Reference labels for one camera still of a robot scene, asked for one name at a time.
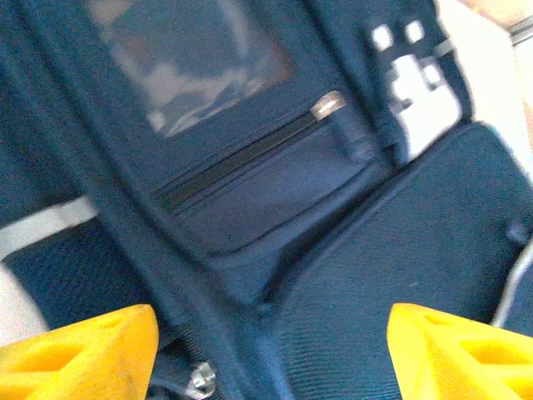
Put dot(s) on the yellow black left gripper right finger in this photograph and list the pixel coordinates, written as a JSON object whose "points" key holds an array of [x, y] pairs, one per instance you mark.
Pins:
{"points": [[458, 362]]}

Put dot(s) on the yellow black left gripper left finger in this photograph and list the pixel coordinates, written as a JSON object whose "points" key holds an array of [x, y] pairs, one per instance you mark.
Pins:
{"points": [[83, 358]]}

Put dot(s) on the navy blue backpack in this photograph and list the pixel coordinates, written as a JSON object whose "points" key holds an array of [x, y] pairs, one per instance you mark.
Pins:
{"points": [[270, 208]]}

